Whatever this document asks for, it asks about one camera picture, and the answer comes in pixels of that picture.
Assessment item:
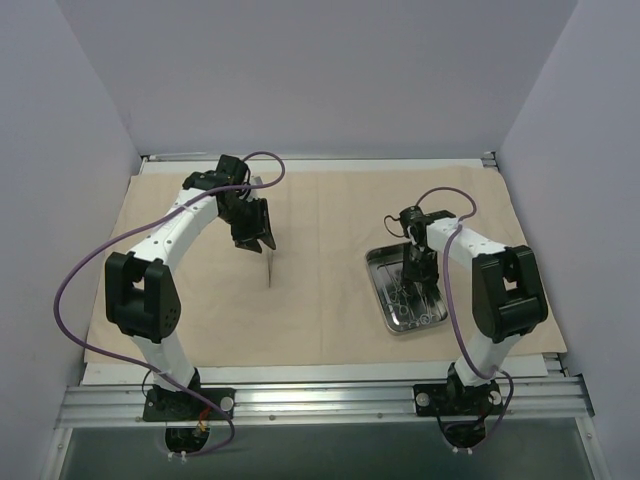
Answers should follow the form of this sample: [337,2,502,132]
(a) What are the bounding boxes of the steel needle holder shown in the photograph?
[419,293,434,325]

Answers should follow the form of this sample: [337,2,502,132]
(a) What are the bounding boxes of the steel surgical scissors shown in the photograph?
[386,280,411,322]

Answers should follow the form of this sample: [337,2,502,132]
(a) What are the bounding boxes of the aluminium front rail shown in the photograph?
[56,377,594,428]

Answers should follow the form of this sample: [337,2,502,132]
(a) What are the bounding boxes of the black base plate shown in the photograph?
[412,382,504,417]
[142,385,236,422]

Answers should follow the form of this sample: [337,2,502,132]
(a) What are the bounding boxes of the steel hemostat forceps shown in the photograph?
[388,280,415,325]

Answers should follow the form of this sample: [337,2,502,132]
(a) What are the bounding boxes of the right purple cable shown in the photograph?
[412,187,515,447]

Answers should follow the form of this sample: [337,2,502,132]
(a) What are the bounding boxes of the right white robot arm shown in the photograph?
[399,206,548,413]

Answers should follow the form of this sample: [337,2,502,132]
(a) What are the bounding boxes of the steel tweezers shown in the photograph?
[266,249,274,288]

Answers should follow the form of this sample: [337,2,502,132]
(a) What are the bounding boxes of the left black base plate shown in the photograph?
[142,385,236,422]

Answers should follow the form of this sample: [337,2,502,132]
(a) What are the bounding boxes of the metal instrument tray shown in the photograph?
[365,244,448,335]

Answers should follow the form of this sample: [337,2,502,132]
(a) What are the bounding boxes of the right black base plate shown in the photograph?
[412,382,504,417]

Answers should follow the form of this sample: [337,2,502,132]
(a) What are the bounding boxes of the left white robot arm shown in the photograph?
[104,155,276,419]

